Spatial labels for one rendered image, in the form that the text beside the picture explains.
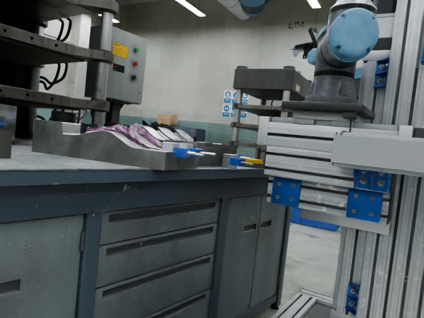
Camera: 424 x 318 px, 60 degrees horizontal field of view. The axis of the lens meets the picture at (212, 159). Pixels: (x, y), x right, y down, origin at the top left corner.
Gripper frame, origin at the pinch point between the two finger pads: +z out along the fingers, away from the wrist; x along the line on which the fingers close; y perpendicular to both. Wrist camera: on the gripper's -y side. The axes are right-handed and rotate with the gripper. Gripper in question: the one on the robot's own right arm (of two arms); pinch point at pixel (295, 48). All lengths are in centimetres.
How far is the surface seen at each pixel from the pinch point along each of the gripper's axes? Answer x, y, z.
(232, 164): -70, 55, -37
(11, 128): -140, 41, 29
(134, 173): -116, 52, -54
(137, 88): -70, 20, 61
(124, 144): -115, 44, -45
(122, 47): -79, -2, 57
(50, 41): -121, 2, 35
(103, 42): -96, -1, 38
